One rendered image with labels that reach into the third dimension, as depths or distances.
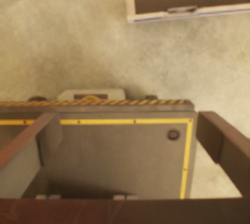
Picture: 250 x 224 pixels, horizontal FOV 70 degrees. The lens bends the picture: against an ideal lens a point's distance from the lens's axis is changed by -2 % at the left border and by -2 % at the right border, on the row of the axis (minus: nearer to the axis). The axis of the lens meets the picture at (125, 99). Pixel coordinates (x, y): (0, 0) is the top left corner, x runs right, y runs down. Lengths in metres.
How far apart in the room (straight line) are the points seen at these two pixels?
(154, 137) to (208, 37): 0.51
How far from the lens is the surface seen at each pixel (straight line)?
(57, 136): 0.17
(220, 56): 0.90
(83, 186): 0.67
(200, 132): 0.17
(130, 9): 0.80
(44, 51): 0.88
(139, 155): 0.58
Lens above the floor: 0.80
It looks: 73 degrees down
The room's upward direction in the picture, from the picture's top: 178 degrees counter-clockwise
